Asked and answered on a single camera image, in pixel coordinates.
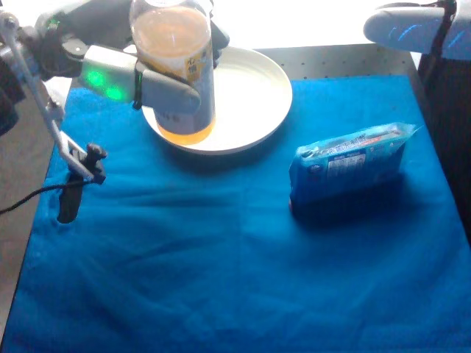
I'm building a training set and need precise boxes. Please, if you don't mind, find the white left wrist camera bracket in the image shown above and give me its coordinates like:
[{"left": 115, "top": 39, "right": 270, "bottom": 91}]
[{"left": 0, "top": 13, "right": 95, "bottom": 183}]

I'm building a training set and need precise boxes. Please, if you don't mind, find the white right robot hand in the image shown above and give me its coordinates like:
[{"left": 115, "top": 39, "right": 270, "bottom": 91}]
[{"left": 363, "top": 0, "right": 471, "bottom": 62}]

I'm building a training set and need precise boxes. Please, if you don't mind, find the black camera cable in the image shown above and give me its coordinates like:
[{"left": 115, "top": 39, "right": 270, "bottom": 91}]
[{"left": 0, "top": 182, "right": 88, "bottom": 217}]

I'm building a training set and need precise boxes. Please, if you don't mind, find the white round plate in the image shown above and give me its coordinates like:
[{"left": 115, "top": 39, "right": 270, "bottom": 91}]
[{"left": 141, "top": 46, "right": 294, "bottom": 155}]

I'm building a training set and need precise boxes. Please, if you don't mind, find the blue table cloth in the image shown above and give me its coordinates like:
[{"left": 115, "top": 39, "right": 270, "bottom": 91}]
[{"left": 0, "top": 75, "right": 471, "bottom": 353}]

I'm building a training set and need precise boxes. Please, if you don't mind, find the orange drink bottle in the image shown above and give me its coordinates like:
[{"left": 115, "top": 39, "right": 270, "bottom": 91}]
[{"left": 129, "top": 0, "right": 217, "bottom": 145}]

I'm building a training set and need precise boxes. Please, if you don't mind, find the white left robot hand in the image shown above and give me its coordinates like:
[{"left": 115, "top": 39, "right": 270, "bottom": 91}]
[{"left": 35, "top": 0, "right": 231, "bottom": 115}]

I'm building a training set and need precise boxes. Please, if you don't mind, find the blue snack packet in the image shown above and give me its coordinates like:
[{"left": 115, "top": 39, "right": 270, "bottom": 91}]
[{"left": 288, "top": 122, "right": 422, "bottom": 218}]

